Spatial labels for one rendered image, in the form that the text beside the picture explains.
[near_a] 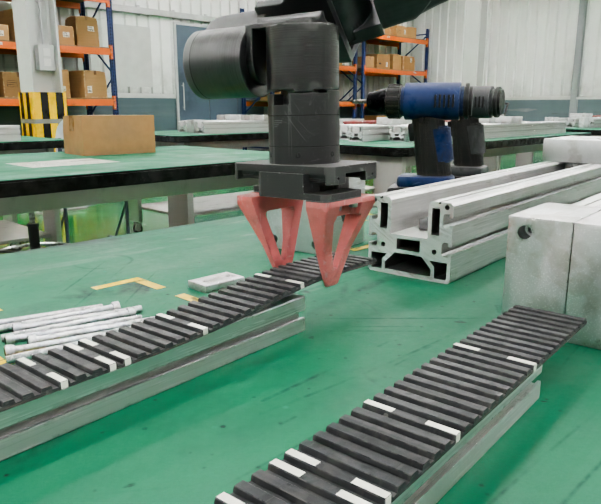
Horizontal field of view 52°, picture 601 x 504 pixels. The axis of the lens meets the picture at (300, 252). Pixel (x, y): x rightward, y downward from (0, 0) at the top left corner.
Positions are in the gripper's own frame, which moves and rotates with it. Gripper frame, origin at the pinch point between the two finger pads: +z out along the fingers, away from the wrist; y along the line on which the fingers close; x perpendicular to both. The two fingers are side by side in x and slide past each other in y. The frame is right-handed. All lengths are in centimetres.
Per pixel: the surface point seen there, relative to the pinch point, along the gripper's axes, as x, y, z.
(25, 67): -248, 533, -60
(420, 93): -52, 19, -16
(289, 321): 3.2, -0.8, 3.4
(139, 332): 16.4, 0.6, 0.8
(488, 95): -74, 17, -16
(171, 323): 13.8, 0.7, 1.0
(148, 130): -116, 178, -8
